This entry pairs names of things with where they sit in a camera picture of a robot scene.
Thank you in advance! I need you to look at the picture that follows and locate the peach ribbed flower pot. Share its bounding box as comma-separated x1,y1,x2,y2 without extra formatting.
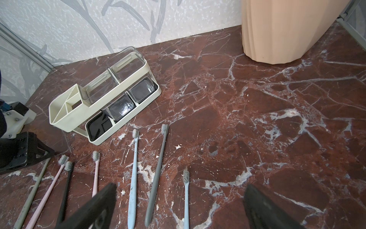
241,0,349,65

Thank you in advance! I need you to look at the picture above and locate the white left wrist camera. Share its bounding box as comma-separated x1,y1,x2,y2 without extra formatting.
1,99,36,139

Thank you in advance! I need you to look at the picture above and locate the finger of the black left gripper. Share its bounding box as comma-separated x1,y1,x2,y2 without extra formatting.
1,132,55,175

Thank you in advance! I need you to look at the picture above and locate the olive green toothbrush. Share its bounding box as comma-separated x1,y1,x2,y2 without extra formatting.
13,158,51,229

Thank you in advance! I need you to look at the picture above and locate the pink toothbrush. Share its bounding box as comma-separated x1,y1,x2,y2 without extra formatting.
92,151,101,197
25,155,69,229

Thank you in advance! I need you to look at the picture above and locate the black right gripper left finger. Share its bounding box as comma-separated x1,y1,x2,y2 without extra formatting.
55,183,117,229

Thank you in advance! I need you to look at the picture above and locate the light blue long toothbrush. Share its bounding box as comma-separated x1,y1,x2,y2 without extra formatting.
127,129,139,229

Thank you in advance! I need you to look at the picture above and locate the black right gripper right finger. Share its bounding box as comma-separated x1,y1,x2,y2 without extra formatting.
243,184,304,229

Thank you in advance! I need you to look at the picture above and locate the black toothbrush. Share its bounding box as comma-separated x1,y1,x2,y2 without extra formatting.
56,161,74,226

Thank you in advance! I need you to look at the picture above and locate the dark grey toothbrush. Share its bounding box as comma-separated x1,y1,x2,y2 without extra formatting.
144,124,169,228

